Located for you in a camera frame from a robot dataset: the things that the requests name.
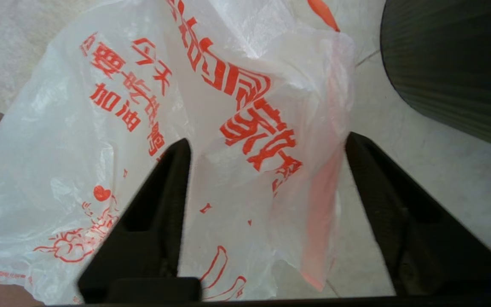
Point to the white red-print plastic bag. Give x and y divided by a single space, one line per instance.
228 192

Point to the black round trash bin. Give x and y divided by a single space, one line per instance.
463 64

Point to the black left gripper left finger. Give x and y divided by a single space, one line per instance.
143 247

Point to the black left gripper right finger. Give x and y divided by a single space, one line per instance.
433 247

